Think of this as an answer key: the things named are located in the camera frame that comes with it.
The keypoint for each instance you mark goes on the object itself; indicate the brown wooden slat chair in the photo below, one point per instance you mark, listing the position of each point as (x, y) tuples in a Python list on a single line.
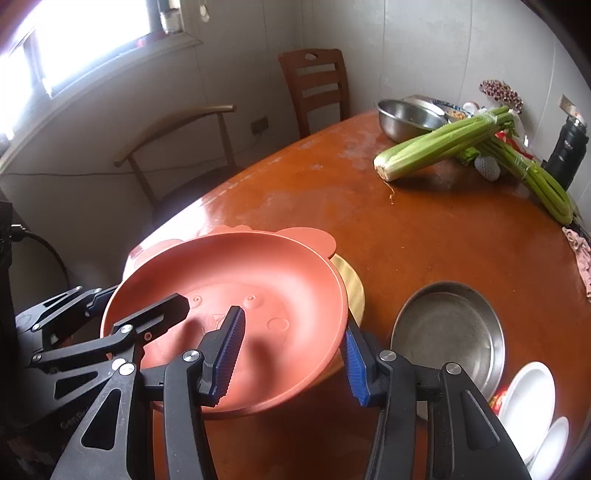
[(316, 78)]

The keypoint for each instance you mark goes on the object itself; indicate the yellow shell-shaped plate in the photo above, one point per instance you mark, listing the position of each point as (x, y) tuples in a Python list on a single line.
[(354, 287)]

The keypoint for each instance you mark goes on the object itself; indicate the pink crumpled cloth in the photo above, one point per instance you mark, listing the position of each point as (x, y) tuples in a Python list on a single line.
[(581, 251)]

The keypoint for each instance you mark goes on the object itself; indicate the dried red flower bunch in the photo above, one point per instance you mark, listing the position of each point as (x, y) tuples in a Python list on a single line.
[(502, 93)]

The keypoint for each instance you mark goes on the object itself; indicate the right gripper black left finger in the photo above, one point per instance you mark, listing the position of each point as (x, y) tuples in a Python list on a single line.
[(219, 349)]

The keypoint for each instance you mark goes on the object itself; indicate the thick celery bunch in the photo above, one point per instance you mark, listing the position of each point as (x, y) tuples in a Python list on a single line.
[(444, 142)]

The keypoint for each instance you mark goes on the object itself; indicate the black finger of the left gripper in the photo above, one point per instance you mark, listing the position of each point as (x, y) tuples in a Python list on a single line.
[(147, 324)]

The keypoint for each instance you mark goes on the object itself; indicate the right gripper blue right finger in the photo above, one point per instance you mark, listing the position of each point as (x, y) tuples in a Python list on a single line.
[(360, 354)]

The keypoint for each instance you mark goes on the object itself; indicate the window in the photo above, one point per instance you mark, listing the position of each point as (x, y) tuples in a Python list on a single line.
[(46, 46)]

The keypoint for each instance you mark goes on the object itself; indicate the large red paper noodle bowl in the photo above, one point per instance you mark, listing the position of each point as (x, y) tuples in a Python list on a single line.
[(526, 408)]

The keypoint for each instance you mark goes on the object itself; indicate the black thermos bottle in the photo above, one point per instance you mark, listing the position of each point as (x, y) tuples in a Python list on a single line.
[(568, 152)]

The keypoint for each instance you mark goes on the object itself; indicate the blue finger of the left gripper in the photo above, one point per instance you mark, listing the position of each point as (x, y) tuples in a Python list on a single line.
[(98, 302)]

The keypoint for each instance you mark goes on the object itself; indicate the wall power socket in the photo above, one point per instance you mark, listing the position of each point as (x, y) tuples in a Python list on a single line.
[(258, 126)]

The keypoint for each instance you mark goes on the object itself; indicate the steel bowl at table back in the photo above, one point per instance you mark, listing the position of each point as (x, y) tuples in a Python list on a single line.
[(402, 120)]

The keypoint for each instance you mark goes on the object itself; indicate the shallow steel round pan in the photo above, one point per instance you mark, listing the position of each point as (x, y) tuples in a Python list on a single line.
[(451, 322)]

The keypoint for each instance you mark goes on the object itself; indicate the thin green celery bunch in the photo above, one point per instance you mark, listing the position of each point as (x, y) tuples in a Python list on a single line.
[(541, 183)]

